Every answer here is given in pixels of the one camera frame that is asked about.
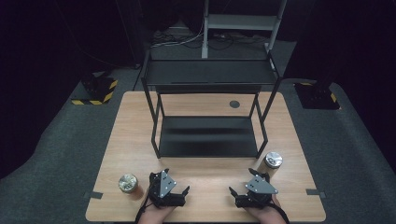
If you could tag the round black table grommet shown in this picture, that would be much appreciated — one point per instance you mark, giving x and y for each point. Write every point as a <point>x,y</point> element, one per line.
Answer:
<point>234,104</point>

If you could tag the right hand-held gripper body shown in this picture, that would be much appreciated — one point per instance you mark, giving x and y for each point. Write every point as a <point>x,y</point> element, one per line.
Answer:
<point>260,186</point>

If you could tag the black metal shelf rack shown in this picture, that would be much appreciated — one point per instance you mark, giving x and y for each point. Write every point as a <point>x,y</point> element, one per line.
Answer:
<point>207,137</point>

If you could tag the glass jar with gold lid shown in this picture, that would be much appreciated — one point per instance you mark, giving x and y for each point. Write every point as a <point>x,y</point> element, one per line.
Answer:
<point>128,183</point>

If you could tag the person's left hand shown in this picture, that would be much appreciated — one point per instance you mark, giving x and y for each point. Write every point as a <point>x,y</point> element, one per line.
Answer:
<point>155,214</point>

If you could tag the black yellow striped stand base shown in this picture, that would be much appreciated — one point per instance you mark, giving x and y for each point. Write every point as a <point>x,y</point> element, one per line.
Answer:
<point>98,88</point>
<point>317,96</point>

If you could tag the grey tape strip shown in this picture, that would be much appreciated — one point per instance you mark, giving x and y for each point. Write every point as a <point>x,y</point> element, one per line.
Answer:
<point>316,193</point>
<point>92,195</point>

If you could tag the glass jar with silver lid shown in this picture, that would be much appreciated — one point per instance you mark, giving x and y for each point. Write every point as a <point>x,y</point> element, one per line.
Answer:
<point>273,160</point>

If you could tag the grey metal stand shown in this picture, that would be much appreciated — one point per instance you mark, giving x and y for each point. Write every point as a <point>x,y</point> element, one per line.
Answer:
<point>241,22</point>

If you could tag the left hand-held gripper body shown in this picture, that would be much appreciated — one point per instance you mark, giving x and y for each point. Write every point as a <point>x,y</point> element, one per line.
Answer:
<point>166,185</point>

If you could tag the person's right hand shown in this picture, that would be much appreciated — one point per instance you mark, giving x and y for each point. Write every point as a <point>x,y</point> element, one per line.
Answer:
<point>264,214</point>

